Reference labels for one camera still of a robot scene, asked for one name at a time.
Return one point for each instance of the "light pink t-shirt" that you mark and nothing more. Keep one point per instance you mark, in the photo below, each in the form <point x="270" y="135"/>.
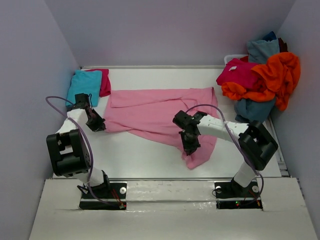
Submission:
<point x="149" y="113"/>

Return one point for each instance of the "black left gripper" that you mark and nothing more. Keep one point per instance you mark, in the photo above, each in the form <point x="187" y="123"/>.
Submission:
<point x="99" y="125"/>

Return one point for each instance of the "folded turquoise t-shirt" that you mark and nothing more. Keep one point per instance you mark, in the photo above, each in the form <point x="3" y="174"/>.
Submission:
<point x="87" y="82"/>

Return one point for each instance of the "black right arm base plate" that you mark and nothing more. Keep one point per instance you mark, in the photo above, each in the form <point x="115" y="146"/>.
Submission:
<point x="229" y="197"/>

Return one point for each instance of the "dark blue t-shirt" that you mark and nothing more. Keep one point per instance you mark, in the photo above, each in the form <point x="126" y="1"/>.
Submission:
<point x="270" y="36"/>

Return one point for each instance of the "maroon t-shirt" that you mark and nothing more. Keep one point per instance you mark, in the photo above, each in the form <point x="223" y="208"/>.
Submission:
<point x="283" y="46"/>

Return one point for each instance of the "grey-blue t-shirt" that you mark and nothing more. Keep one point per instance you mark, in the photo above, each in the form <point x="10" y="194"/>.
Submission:
<point x="259" y="51"/>

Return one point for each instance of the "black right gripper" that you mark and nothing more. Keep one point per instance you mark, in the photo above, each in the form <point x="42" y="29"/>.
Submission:
<point x="188" y="147"/>

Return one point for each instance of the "crumpled orange t-shirt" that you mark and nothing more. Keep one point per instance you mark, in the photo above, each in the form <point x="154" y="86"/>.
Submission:
<point x="276" y="80"/>

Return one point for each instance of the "crumpled magenta t-shirt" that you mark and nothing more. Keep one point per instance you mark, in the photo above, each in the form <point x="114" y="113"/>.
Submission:
<point x="238" y="71"/>

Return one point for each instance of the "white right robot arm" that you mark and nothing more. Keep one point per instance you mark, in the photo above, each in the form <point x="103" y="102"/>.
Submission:
<point x="253" y="141"/>

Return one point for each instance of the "folded magenta t-shirt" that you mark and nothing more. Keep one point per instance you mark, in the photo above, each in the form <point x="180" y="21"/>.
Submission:
<point x="105" y="88"/>

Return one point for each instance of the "white laundry basket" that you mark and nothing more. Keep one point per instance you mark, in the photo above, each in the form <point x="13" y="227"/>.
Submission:
<point x="229" y="57"/>

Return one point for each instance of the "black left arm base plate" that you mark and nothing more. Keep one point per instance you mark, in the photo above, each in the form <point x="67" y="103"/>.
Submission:
<point x="113" y="199"/>

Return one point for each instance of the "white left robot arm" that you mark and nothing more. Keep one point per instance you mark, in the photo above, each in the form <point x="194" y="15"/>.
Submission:
<point x="69" y="149"/>

